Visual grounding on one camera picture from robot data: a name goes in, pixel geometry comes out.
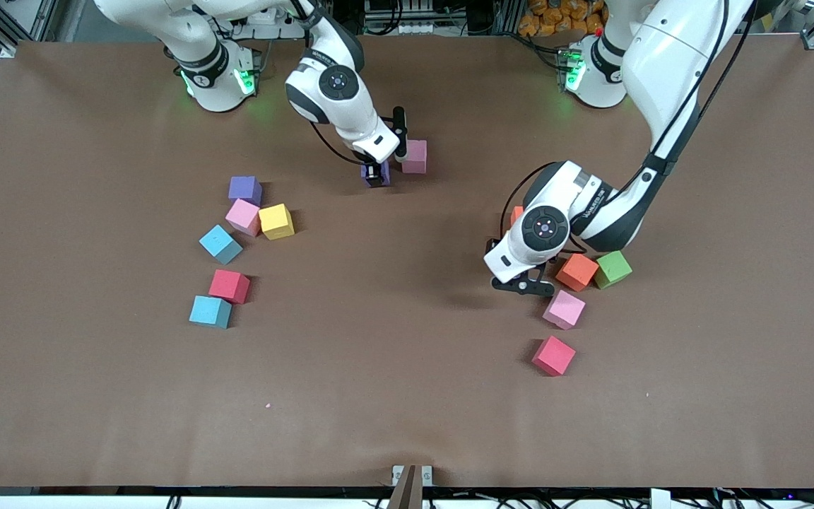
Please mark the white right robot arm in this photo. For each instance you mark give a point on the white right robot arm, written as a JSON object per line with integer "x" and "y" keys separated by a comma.
{"x": 304, "y": 88}

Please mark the brown table cover sheet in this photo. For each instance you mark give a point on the brown table cover sheet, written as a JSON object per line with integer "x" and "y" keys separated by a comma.
{"x": 379, "y": 353}

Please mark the orange foam cube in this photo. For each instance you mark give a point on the orange foam cube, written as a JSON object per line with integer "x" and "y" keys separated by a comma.
{"x": 516, "y": 214}
{"x": 576, "y": 272}

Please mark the metal bracket with post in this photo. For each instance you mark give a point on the metal bracket with post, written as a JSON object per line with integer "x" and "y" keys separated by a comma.
{"x": 407, "y": 488}

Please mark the red foam cube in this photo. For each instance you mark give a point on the red foam cube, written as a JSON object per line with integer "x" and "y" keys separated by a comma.
{"x": 228, "y": 285}
{"x": 553, "y": 355}

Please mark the white table edge rail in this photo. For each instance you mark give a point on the white table edge rail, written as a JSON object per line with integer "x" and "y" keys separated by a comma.
{"x": 61, "y": 503}

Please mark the pink foam cube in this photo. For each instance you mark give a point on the pink foam cube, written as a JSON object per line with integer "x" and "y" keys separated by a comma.
{"x": 564, "y": 308}
{"x": 415, "y": 157}
{"x": 242, "y": 215}

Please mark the purple foam cube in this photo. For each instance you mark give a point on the purple foam cube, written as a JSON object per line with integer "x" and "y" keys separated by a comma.
{"x": 364, "y": 175}
{"x": 244, "y": 188}

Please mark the white equipment box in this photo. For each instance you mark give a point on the white equipment box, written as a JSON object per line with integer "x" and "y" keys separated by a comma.
{"x": 414, "y": 28}

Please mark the yellow foam cube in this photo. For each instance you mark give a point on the yellow foam cube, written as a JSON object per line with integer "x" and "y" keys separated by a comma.
{"x": 276, "y": 220}

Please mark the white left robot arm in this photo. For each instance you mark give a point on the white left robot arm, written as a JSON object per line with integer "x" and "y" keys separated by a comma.
{"x": 675, "y": 49}

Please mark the green foam cube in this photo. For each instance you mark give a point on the green foam cube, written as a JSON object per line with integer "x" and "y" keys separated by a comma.
{"x": 612, "y": 268}

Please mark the orange packets pile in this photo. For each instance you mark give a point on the orange packets pile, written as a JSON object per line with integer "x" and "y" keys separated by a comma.
{"x": 555, "y": 18}

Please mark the white power strip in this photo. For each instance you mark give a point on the white power strip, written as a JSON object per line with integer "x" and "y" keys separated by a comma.
{"x": 258, "y": 32}

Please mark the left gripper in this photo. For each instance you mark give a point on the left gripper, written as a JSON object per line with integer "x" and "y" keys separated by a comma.
{"x": 489, "y": 244}

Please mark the blue foam cube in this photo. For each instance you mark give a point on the blue foam cube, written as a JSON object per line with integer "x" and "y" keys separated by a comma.
{"x": 209, "y": 309}
{"x": 220, "y": 243}

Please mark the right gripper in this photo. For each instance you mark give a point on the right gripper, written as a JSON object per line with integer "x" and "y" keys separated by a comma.
{"x": 379, "y": 172}

